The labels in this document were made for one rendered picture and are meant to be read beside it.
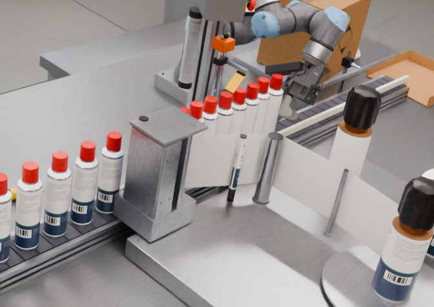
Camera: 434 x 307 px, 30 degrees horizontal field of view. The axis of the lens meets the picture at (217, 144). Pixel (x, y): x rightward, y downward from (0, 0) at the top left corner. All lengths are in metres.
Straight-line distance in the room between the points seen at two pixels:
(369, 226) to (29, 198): 0.77
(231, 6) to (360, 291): 0.72
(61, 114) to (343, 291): 1.01
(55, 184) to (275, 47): 1.25
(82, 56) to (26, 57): 1.85
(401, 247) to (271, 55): 1.21
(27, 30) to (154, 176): 3.20
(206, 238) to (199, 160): 0.19
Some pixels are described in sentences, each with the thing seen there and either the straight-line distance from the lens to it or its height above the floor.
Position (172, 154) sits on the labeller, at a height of 1.11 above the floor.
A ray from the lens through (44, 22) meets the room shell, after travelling 5.00.
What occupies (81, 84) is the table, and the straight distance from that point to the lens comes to 2.55.
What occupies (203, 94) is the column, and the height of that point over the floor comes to 1.01.
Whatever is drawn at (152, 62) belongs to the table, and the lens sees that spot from 2.75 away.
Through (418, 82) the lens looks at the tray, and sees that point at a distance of 3.03.
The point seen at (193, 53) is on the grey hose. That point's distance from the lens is 2.03.
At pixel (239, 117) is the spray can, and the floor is 1.02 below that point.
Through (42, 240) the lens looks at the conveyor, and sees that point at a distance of 1.83.
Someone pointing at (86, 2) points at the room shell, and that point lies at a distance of 5.36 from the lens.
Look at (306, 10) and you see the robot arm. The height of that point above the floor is 1.22.
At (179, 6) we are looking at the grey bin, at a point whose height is 0.25.
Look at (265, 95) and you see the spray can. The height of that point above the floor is 1.05.
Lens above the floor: 2.02
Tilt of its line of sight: 31 degrees down
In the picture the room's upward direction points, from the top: 11 degrees clockwise
